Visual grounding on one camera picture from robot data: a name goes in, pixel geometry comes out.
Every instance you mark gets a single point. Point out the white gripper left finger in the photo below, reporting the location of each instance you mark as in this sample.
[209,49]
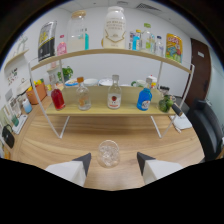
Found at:
[71,171]

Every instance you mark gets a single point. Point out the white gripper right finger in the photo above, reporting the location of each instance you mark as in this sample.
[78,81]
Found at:
[156,170]

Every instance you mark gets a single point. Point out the clear bottle with orange cap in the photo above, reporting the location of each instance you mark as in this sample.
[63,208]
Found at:
[83,100]

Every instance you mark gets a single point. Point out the blue liquid bottle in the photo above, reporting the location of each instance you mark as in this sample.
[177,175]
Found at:
[144,98]

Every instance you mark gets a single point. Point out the clear ribbed bottle tan cap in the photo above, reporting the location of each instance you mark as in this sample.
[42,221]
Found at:
[76,33]

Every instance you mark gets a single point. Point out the white milk bottle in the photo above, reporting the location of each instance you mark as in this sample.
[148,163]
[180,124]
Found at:
[114,30]

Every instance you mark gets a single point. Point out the light blue cup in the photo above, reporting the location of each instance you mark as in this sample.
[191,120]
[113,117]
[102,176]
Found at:
[27,106]

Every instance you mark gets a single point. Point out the clear glass with ice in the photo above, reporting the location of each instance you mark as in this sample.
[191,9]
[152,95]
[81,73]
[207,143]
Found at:
[108,155]

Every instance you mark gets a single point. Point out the black sofa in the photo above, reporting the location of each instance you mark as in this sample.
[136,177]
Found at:
[206,126]

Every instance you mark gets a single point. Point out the white tray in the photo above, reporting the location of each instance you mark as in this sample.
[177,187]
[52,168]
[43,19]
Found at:
[20,126]

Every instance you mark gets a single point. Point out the wooden two-tier shelf rack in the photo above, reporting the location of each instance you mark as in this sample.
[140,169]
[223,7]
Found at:
[100,108]

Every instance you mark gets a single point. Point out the black handbag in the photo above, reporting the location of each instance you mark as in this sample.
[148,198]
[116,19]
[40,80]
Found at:
[8,136]

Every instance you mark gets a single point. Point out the red liquid glass bottle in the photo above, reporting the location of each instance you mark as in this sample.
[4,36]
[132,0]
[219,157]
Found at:
[58,100]

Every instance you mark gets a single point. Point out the small green container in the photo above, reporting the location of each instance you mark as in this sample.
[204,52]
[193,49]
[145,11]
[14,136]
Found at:
[15,120]

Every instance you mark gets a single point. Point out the clear bottle with red label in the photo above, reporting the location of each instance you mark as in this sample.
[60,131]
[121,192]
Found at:
[114,98]

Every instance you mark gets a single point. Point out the orange basket with fruit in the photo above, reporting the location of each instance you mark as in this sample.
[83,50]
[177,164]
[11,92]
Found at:
[36,93]

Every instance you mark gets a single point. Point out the white container with yellow label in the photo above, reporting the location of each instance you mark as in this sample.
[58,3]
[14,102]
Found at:
[154,81]

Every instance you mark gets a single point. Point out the green potted plant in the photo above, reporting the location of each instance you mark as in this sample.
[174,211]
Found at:
[66,73]

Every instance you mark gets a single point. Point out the brown door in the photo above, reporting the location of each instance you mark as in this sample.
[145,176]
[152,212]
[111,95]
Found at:
[198,73]

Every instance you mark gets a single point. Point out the yellow snack bag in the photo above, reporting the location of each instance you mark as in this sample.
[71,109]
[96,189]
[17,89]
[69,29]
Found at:
[174,48]

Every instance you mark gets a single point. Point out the pink liquid bottle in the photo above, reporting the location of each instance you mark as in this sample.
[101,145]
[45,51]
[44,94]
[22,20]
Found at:
[61,48]

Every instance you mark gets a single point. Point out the small light blue bottle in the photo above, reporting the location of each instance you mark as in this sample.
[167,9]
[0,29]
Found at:
[136,41]

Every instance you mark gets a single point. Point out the clear bottle with green tag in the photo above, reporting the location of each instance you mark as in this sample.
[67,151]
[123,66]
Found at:
[146,40]

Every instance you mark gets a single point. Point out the teal liquid bottle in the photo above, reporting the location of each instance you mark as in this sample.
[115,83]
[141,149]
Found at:
[86,41]

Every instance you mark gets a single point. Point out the black and yellow can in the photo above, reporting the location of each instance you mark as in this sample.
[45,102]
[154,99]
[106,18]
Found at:
[46,41]

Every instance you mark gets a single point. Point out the wooden wall shelf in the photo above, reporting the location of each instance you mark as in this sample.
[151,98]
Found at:
[16,58]

